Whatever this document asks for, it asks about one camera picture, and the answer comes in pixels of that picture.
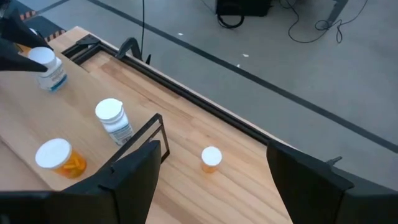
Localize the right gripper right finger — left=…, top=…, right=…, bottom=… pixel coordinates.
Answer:
left=266, top=139, right=355, bottom=224

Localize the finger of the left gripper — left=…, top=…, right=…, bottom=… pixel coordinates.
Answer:
left=0, top=37, right=49, bottom=73
left=0, top=8, right=53, bottom=50

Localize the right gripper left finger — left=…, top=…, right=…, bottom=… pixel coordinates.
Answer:
left=63, top=139, right=163, bottom=224

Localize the white melatonin bottle blue label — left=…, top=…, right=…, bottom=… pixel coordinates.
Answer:
left=95, top=98, right=135, bottom=146
left=27, top=46, right=68, bottom=93

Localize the wooden shelf with black legs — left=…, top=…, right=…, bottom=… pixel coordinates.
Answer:
left=0, top=37, right=171, bottom=192

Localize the black mat with hazard stripes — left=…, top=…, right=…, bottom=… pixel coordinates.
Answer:
left=0, top=0, right=67, bottom=43

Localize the dark desk leg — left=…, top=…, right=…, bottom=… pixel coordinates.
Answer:
left=325, top=0, right=349, bottom=25

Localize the black floor box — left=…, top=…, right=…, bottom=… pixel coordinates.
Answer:
left=215, top=0, right=272, bottom=17

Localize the black aluminium table frame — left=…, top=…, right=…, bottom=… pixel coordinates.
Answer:
left=61, top=33, right=280, bottom=147

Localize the thin black floor cable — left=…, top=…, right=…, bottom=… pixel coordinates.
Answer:
left=141, top=0, right=146, bottom=60

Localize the tangled black floor cable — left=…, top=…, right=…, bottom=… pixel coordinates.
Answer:
left=278, top=0, right=370, bottom=45

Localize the coiled black cable loop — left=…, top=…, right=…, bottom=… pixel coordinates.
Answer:
left=216, top=13, right=246, bottom=30

